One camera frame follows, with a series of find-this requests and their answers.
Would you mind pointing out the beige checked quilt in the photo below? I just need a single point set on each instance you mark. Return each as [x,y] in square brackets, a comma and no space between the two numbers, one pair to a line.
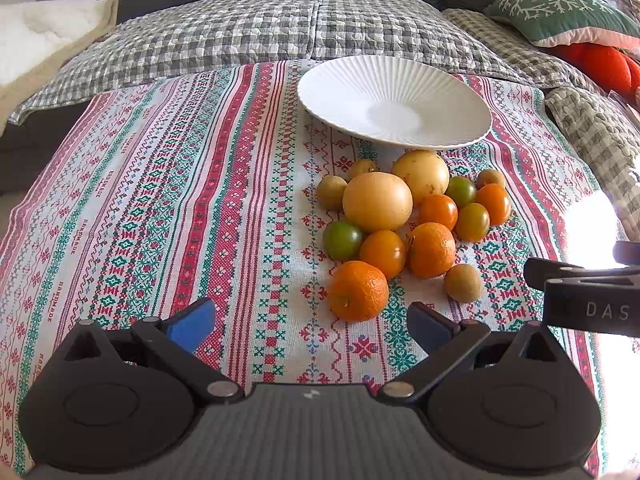
[542,69]

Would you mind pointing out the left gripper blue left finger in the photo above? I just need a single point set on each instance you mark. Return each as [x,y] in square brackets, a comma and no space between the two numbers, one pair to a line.
[170,345]

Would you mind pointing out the brown kiwi top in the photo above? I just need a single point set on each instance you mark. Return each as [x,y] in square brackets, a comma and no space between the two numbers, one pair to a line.
[361,166]

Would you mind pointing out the bumpy mandarin front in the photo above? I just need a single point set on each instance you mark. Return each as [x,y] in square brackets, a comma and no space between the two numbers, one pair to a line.
[357,292]

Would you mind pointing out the green tomato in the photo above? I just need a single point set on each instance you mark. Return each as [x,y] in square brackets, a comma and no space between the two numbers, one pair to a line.
[342,240]
[461,190]

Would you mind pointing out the grey checked quilt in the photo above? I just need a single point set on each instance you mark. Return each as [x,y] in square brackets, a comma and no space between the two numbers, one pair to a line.
[213,34]

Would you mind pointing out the large yellow grapefruit back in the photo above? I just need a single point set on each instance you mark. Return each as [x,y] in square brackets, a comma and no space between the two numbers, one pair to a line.
[425,173]

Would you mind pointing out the white ribbed plate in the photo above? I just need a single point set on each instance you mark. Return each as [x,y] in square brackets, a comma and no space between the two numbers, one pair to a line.
[395,101]

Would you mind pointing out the large yellow grapefruit front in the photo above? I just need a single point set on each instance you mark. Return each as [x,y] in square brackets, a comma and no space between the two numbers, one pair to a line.
[378,201]

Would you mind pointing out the olive orange tomato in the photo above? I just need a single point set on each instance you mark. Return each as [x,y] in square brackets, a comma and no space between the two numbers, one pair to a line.
[473,223]

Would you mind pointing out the white beige blanket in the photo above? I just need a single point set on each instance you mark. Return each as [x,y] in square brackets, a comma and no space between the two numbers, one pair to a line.
[39,37]

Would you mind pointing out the red pumpkin cushion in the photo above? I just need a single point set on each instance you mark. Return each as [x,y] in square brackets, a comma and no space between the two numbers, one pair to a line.
[609,68]

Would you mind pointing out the large yellow grapefruit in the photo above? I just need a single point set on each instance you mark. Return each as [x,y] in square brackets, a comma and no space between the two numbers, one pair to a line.
[378,201]
[425,173]

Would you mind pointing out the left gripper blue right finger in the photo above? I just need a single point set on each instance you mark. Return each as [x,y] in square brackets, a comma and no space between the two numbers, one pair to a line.
[448,345]

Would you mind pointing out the patterned red green tablecloth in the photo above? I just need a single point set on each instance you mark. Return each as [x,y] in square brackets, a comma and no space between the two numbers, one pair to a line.
[205,186]

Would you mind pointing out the grey woven blanket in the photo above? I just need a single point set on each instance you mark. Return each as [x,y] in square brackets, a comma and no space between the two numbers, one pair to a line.
[606,139]

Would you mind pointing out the green snowflake pillow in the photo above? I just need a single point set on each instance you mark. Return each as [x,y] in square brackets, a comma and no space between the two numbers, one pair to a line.
[552,23]

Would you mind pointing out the smooth orange tomato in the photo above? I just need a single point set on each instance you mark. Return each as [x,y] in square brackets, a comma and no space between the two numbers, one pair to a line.
[438,208]
[386,251]
[496,201]

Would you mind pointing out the bumpy mandarin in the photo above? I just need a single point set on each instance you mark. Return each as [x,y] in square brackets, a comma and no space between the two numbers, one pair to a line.
[357,292]
[432,250]

